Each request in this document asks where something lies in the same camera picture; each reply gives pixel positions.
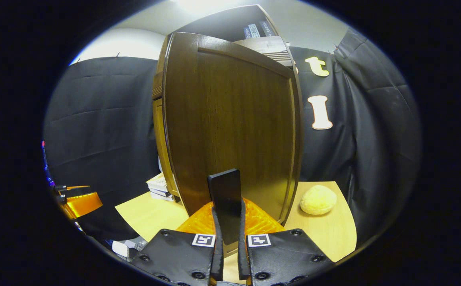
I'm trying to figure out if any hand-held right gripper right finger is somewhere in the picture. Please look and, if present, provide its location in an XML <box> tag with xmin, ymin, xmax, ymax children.
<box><xmin>237</xmin><ymin>197</ymin><xmax>334</xmax><ymax>286</ymax></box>

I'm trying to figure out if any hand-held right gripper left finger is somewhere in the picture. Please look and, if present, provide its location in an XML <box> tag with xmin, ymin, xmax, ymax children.
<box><xmin>129</xmin><ymin>201</ymin><xmax>224</xmax><ymax>286</ymax></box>

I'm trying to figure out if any black door handle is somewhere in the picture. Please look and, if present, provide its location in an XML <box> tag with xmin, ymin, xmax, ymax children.
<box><xmin>207</xmin><ymin>169</ymin><xmax>242</xmax><ymax>245</ymax></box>

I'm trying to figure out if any wooden shoe cabinet door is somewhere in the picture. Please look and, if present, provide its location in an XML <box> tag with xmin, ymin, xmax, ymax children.
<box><xmin>163</xmin><ymin>32</ymin><xmax>303</xmax><ymax>255</ymax></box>

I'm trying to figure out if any wooden double-door shoe cabinet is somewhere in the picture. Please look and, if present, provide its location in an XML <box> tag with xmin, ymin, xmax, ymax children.
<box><xmin>152</xmin><ymin>4</ymin><xmax>294</xmax><ymax>203</ymax></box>

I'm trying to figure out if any wooden cabinet drawer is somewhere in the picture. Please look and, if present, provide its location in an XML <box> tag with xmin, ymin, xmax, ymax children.
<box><xmin>234</xmin><ymin>36</ymin><xmax>293</xmax><ymax>67</ymax></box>

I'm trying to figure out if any small white plastic object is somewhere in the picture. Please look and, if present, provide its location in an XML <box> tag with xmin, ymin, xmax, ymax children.
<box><xmin>112</xmin><ymin>240</ymin><xmax>131</xmax><ymax>258</ymax></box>

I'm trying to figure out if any pale yellow round sponge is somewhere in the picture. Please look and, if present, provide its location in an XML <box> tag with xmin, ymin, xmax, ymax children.
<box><xmin>300</xmin><ymin>185</ymin><xmax>337</xmax><ymax>215</ymax></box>

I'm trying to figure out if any stack of books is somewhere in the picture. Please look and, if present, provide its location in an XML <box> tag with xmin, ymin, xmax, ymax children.
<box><xmin>146</xmin><ymin>173</ymin><xmax>175</xmax><ymax>202</ymax></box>

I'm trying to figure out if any large ceiling light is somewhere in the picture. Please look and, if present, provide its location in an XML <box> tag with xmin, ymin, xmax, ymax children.
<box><xmin>177</xmin><ymin>0</ymin><xmax>235</xmax><ymax>14</ymax></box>

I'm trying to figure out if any dark book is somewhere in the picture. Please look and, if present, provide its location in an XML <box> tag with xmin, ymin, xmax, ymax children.
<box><xmin>259</xmin><ymin>21</ymin><xmax>277</xmax><ymax>37</ymax></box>

